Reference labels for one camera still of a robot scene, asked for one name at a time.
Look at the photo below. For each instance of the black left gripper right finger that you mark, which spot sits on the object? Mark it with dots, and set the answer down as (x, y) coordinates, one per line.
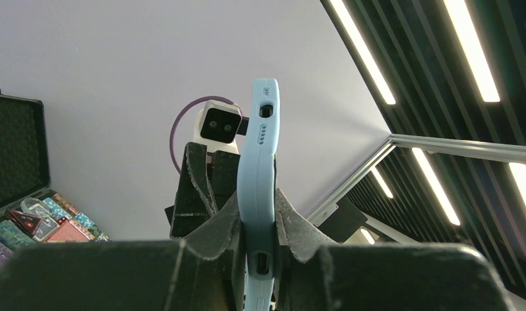
(315, 273)

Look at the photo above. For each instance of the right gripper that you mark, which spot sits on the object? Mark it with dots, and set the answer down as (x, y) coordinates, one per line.
(206, 182)

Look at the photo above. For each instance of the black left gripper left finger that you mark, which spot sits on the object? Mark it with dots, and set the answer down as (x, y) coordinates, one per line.
(202, 271)

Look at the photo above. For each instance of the phone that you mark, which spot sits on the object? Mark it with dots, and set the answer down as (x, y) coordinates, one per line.
(255, 192)

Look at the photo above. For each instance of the black poker chip case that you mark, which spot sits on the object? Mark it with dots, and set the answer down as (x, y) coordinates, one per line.
(30, 211)

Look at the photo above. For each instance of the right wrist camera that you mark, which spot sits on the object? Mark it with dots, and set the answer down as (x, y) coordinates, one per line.
(217, 126)

